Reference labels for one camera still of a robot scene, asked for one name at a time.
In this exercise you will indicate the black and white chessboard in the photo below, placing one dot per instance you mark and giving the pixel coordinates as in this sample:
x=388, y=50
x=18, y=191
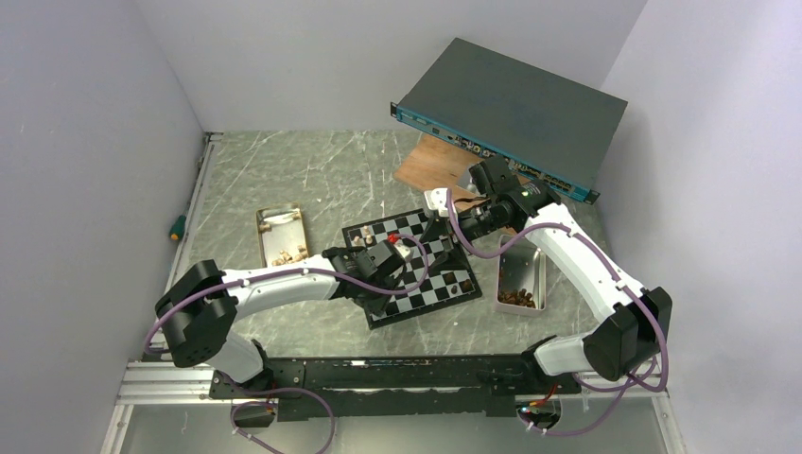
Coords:
x=443, y=256

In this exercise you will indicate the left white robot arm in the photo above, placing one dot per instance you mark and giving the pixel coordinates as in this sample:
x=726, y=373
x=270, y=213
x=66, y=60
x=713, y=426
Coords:
x=197, y=313

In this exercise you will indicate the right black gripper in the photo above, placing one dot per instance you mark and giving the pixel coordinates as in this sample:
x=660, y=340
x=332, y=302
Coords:
x=439, y=226

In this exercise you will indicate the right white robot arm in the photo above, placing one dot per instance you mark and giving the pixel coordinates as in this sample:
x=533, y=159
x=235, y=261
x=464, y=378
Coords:
x=632, y=321

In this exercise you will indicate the white tray with dark pieces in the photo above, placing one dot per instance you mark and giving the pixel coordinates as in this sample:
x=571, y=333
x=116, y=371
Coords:
x=521, y=279

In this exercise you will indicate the gold tin tray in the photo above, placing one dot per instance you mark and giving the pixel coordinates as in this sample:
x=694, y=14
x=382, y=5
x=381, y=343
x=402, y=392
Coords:
x=281, y=234

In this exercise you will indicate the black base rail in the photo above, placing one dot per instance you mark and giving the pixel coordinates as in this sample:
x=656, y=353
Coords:
x=493, y=385

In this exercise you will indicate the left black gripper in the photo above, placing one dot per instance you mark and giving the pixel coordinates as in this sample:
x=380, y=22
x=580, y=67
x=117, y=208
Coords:
x=375, y=306

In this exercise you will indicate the orange green screwdriver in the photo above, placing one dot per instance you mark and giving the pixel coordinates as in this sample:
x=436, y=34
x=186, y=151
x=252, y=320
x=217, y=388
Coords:
x=177, y=229

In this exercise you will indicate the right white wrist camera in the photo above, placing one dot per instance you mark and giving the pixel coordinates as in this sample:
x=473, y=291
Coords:
x=436, y=203

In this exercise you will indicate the dark grey network switch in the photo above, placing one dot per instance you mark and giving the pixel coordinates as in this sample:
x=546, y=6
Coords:
x=547, y=127

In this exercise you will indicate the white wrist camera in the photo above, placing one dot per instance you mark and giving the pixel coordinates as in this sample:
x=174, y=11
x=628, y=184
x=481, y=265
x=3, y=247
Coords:
x=436, y=203
x=403, y=250

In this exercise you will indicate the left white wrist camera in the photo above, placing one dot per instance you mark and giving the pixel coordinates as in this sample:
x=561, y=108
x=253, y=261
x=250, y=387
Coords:
x=403, y=250

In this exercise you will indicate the wooden board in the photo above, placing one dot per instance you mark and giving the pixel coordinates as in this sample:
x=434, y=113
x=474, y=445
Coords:
x=433, y=163

